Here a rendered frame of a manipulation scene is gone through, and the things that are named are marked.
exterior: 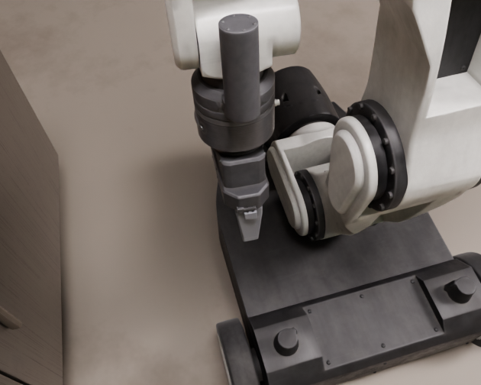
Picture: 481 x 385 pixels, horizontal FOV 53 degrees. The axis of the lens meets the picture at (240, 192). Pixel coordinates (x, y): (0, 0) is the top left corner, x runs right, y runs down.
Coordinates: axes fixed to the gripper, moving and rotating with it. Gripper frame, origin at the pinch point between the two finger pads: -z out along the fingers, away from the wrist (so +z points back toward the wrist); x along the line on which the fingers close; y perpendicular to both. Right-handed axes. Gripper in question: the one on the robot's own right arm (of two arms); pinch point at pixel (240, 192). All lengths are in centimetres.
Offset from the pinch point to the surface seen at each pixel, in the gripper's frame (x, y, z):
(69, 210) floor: -49, -38, -47
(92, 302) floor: -23, -33, -53
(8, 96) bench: -43, -37, -7
